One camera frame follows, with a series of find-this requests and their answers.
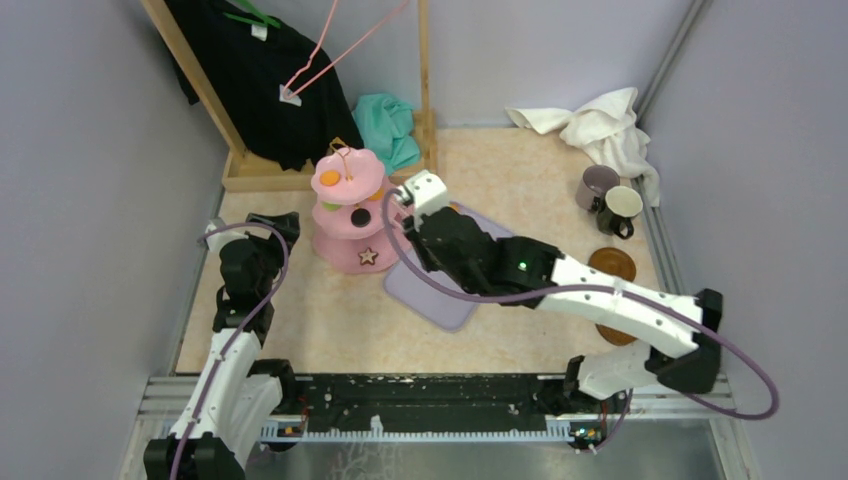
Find black macaron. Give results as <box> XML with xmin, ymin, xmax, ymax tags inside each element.
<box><xmin>350</xmin><ymin>208</ymin><xmax>372</xmax><ymax>228</ymax></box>

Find brown star cookie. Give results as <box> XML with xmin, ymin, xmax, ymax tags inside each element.
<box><xmin>358</xmin><ymin>247</ymin><xmax>379</xmax><ymax>266</ymax></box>

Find pink-tipped metal tongs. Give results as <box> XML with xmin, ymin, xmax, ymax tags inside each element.
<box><xmin>385</xmin><ymin>199</ymin><xmax>412</xmax><ymax>230</ymax></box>

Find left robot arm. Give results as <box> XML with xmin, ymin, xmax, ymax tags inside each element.
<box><xmin>143</xmin><ymin>212</ymin><xmax>300</xmax><ymax>479</ymax></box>

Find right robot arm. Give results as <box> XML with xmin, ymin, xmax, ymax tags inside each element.
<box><xmin>400</xmin><ymin>207</ymin><xmax>723</xmax><ymax>412</ymax></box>

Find lavender serving tray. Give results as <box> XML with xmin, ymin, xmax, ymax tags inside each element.
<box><xmin>383</xmin><ymin>202</ymin><xmax>514</xmax><ymax>333</ymax></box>

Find pink three-tier cake stand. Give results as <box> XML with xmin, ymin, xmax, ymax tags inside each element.
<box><xmin>311</xmin><ymin>137</ymin><xmax>398</xmax><ymax>274</ymax></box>

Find wooden clothes rack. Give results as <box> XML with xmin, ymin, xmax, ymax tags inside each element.
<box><xmin>141</xmin><ymin>0</ymin><xmax>438</xmax><ymax>192</ymax></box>

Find black t-shirt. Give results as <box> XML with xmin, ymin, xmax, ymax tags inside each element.
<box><xmin>167</xmin><ymin>1</ymin><xmax>364</xmax><ymax>170</ymax></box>

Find teal cloth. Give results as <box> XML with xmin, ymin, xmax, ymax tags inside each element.
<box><xmin>352</xmin><ymin>93</ymin><xmax>421</xmax><ymax>175</ymax></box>

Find brown saucer upper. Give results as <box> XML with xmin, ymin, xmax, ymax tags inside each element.
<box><xmin>588</xmin><ymin>247</ymin><xmax>637</xmax><ymax>282</ymax></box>

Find brown saucer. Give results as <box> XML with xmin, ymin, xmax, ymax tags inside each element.
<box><xmin>596</xmin><ymin>325</ymin><xmax>637</xmax><ymax>347</ymax></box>
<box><xmin>588</xmin><ymin>247</ymin><xmax>637</xmax><ymax>282</ymax></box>

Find purple mug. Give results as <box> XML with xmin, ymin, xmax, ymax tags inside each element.
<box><xmin>575</xmin><ymin>165</ymin><xmax>620</xmax><ymax>212</ymax></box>

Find pink clothes hanger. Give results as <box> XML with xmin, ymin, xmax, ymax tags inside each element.
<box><xmin>279</xmin><ymin>0</ymin><xmax>410</xmax><ymax>103</ymax></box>

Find black cream-lined mug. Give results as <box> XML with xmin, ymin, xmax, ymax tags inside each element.
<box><xmin>595</xmin><ymin>186</ymin><xmax>644</xmax><ymax>240</ymax></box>

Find brown saucer lower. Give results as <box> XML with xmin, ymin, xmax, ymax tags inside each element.
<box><xmin>596</xmin><ymin>325</ymin><xmax>637</xmax><ymax>347</ymax></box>

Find white towel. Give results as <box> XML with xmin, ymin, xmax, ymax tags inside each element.
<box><xmin>505</xmin><ymin>87</ymin><xmax>661</xmax><ymax>208</ymax></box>

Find green clothes hanger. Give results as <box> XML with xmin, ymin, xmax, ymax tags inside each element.
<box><xmin>223</xmin><ymin>0</ymin><xmax>281</xmax><ymax>29</ymax></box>

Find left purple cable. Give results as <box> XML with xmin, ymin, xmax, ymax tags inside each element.
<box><xmin>168</xmin><ymin>223</ymin><xmax>291</xmax><ymax>480</ymax></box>

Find purple cable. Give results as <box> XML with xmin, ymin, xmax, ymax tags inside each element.
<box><xmin>168</xmin><ymin>223</ymin><xmax>291</xmax><ymax>480</ymax></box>
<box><xmin>380</xmin><ymin>187</ymin><xmax>780</xmax><ymax>455</ymax></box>

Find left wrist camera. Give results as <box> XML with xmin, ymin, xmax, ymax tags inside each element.
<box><xmin>197</xmin><ymin>218</ymin><xmax>248</xmax><ymax>254</ymax></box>

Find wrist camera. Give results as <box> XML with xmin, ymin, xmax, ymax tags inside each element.
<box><xmin>396</xmin><ymin>170</ymin><xmax>450</xmax><ymax>218</ymax></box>
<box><xmin>197</xmin><ymin>218</ymin><xmax>248</xmax><ymax>254</ymax></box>

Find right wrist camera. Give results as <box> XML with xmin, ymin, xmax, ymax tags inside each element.
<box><xmin>396</xmin><ymin>170</ymin><xmax>450</xmax><ymax>218</ymax></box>

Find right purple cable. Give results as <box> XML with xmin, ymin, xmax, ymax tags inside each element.
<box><xmin>380</xmin><ymin>187</ymin><xmax>780</xmax><ymax>455</ymax></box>

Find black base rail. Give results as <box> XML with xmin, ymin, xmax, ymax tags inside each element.
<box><xmin>135</xmin><ymin>372</ymin><xmax>737</xmax><ymax>445</ymax></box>

